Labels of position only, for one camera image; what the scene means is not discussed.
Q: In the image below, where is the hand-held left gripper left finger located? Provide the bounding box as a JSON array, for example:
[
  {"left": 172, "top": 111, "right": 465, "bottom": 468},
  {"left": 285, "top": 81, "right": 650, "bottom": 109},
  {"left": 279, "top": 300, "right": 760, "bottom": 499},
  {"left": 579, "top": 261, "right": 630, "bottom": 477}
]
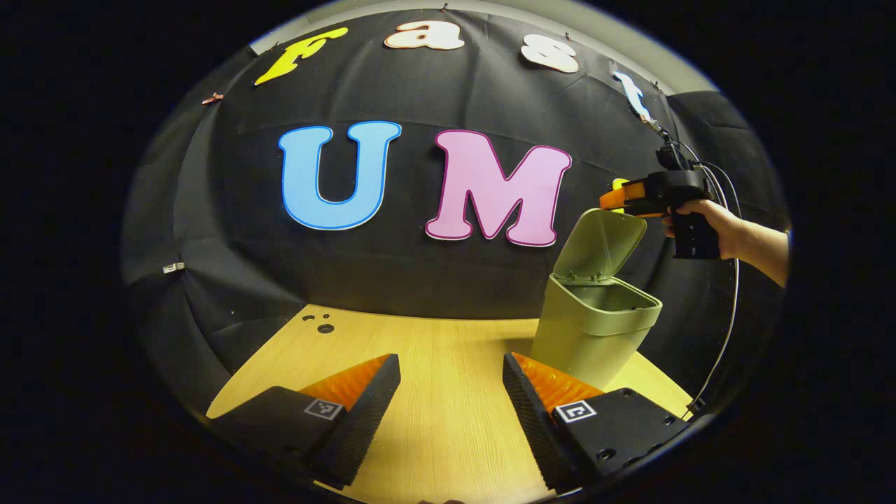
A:
[{"left": 209, "top": 353, "right": 402, "bottom": 491}]

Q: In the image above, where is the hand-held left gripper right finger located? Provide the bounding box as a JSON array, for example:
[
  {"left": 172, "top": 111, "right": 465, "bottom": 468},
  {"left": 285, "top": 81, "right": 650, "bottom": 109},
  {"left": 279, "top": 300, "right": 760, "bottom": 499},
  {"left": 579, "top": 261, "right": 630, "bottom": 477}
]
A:
[{"left": 502, "top": 352, "right": 690, "bottom": 493}]

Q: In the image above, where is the pale green desktop garbage bin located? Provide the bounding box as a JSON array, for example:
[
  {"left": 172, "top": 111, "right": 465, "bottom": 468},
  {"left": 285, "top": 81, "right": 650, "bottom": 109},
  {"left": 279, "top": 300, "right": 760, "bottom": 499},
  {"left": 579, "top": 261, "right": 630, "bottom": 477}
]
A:
[{"left": 530, "top": 208, "right": 664, "bottom": 391}]

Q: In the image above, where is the wooden desktop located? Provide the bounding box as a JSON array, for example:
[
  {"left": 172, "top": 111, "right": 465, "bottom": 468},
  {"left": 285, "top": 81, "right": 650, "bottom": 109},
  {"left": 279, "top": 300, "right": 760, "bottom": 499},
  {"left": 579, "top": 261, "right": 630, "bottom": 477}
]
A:
[{"left": 206, "top": 303, "right": 694, "bottom": 504}]

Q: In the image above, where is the black backdrop cloth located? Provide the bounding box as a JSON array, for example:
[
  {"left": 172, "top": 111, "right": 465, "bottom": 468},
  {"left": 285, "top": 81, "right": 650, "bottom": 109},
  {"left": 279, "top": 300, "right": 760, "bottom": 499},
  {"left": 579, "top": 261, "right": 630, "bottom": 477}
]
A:
[{"left": 120, "top": 7, "right": 792, "bottom": 414}]

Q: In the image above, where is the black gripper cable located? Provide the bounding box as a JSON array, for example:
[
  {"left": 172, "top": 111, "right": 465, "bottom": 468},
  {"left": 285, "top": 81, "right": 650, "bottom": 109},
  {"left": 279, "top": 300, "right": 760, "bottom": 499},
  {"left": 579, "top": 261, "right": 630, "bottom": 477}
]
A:
[{"left": 672, "top": 140, "right": 744, "bottom": 419}]

